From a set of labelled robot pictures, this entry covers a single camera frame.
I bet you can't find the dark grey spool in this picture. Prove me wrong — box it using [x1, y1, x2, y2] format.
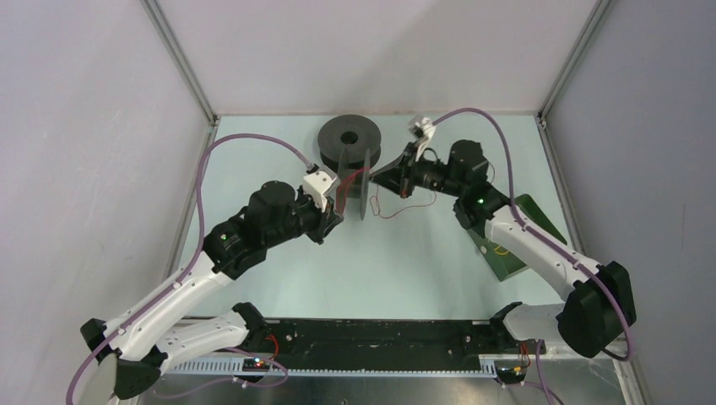
[317, 114, 382, 172]
[335, 148, 371, 220]

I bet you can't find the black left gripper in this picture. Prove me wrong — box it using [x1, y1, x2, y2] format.
[264, 186, 344, 248]

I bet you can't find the white slotted cable duct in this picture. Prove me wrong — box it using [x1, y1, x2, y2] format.
[165, 356, 497, 378]

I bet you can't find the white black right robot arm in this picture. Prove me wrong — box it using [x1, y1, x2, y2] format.
[370, 140, 637, 358]

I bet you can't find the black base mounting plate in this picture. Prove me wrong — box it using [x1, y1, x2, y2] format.
[237, 318, 520, 370]

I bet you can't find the aluminium frame post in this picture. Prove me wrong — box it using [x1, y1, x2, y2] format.
[139, 0, 220, 127]
[537, 0, 616, 129]

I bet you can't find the right aluminium frame post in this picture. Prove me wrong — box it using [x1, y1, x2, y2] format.
[537, 0, 616, 129]

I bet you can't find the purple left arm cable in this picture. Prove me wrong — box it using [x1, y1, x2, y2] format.
[64, 132, 317, 405]

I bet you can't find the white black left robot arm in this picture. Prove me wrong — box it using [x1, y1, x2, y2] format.
[80, 171, 343, 400]

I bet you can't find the left aluminium frame post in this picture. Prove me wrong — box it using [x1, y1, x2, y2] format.
[139, 0, 220, 127]

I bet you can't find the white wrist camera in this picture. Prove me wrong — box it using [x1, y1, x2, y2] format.
[302, 169, 339, 213]
[409, 116, 436, 156]

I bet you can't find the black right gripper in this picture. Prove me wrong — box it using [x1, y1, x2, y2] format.
[368, 141, 465, 199]

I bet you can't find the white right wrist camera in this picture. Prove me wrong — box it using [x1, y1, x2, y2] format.
[409, 116, 436, 156]

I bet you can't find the green tray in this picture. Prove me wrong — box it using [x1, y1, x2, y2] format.
[467, 194, 567, 289]

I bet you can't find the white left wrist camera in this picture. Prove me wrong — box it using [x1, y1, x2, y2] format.
[302, 169, 339, 213]

